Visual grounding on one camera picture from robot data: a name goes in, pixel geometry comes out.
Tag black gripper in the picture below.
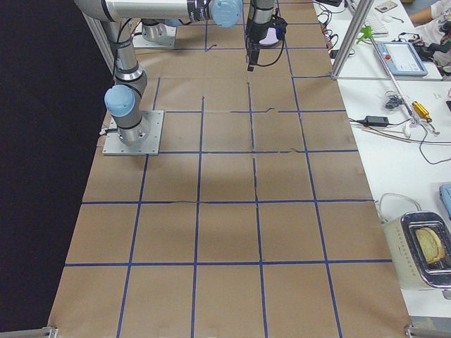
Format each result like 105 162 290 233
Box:
245 20 270 72

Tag green plastic clip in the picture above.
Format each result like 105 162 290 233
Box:
356 25 373 44

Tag white keyboard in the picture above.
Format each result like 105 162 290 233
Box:
364 11 389 37

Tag black power adapter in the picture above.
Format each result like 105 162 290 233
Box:
363 115 390 127

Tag blue teach pendant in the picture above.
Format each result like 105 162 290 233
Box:
376 42 428 77

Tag wooden chopstick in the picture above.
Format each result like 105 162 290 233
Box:
362 128 413 143

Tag brown paper table cover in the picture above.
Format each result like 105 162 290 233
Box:
49 1 409 337

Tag long metal reacher stick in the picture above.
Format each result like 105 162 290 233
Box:
369 33 420 139

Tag person in white shirt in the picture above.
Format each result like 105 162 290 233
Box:
409 0 450 46

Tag cream toaster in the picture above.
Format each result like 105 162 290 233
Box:
383 211 450 292

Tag toast slice in toaster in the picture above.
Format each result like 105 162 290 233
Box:
415 227 445 264

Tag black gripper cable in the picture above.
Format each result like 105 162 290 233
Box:
256 6 287 68

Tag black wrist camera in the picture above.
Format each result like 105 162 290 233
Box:
271 17 288 41

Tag aluminium frame post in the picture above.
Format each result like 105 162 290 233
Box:
330 0 373 80

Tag tangled black wires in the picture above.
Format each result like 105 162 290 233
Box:
383 89 404 110

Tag yellow handled tool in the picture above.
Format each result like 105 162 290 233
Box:
412 101 431 122

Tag black adapter cable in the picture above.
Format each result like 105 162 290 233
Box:
348 118 451 165

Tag white toaster cord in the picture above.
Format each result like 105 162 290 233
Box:
374 192 422 224

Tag right corner metal bracket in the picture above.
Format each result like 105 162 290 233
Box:
404 324 451 338

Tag corner metal bracket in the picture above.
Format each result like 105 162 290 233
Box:
0 327 58 338
404 324 451 338

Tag left corner metal bracket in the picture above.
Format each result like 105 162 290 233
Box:
0 327 58 338

